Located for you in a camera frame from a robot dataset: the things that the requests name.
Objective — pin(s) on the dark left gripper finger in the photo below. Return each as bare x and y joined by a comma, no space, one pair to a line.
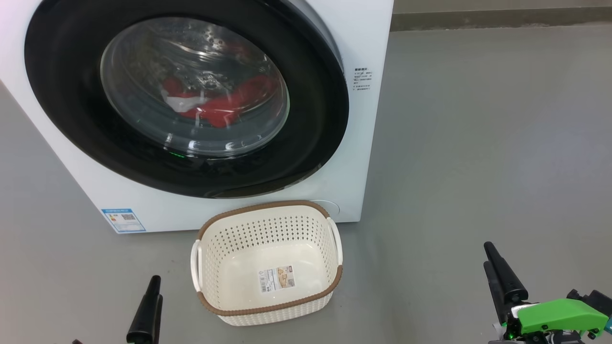
142,320
158,320

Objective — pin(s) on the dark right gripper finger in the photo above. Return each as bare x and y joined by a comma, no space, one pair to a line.
498,298
507,277

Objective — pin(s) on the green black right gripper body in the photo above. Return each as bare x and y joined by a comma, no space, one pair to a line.
559,315

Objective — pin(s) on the red and white clothing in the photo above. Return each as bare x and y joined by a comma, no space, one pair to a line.
224,107

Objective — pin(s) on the round black glass washer door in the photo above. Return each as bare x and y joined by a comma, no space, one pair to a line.
62,95

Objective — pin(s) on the cream laundry basket brown rim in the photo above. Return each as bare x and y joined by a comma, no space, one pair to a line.
267,315

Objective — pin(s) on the steel washing machine drum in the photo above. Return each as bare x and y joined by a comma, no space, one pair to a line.
191,48

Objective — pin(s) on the white front-load washing machine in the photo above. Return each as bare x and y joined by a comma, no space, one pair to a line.
366,33

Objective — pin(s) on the blue energy label sticker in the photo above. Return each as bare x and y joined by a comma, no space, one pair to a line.
123,220

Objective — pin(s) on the paper product label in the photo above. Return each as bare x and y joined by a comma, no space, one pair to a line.
277,279

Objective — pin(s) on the round white filter cover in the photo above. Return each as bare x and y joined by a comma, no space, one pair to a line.
332,208

